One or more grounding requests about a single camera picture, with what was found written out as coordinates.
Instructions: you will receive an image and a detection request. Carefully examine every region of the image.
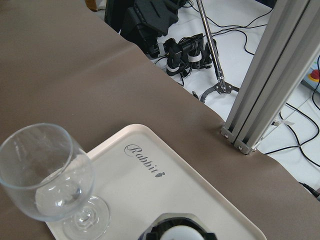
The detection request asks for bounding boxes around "black equipment case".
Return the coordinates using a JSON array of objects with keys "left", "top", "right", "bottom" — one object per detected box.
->
[{"left": 104, "top": 0, "right": 186, "bottom": 58}]

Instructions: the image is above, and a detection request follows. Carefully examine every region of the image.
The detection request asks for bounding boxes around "aluminium frame post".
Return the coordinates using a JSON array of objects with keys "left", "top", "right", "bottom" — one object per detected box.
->
[{"left": 221, "top": 0, "right": 320, "bottom": 155}]

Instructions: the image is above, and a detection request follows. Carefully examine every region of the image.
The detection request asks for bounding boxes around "tea bottle white cap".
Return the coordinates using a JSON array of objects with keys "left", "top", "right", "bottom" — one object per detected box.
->
[{"left": 139, "top": 213, "right": 217, "bottom": 240}]

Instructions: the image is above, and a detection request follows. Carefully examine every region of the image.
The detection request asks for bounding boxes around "black camera clamp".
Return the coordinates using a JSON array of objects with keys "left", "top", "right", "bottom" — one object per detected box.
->
[{"left": 149, "top": 33, "right": 213, "bottom": 77}]

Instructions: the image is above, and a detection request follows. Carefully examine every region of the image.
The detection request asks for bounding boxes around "metal grabber stick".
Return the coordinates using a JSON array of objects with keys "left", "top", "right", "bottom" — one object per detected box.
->
[{"left": 196, "top": 0, "right": 240, "bottom": 103}]

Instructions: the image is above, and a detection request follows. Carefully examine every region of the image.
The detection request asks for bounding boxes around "clear wine glass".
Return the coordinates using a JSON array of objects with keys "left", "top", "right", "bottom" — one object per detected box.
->
[{"left": 0, "top": 123, "right": 111, "bottom": 240}]

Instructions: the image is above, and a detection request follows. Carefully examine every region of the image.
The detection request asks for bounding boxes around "cream rabbit tray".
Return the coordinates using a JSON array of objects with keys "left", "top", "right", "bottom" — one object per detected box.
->
[{"left": 44, "top": 123, "right": 269, "bottom": 240}]

